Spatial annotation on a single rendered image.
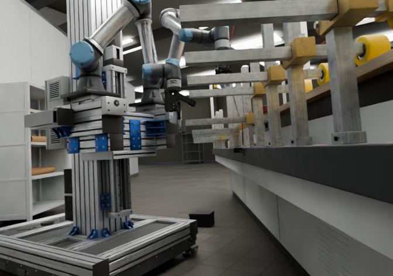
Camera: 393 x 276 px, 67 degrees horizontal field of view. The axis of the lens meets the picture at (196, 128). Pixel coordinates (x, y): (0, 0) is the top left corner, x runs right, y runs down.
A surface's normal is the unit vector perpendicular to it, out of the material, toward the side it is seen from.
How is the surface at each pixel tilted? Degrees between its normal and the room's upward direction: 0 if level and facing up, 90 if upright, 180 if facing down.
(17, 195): 90
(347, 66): 90
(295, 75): 90
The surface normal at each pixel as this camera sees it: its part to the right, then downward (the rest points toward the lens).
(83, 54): 0.04, 0.03
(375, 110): -1.00, 0.06
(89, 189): -0.55, -0.03
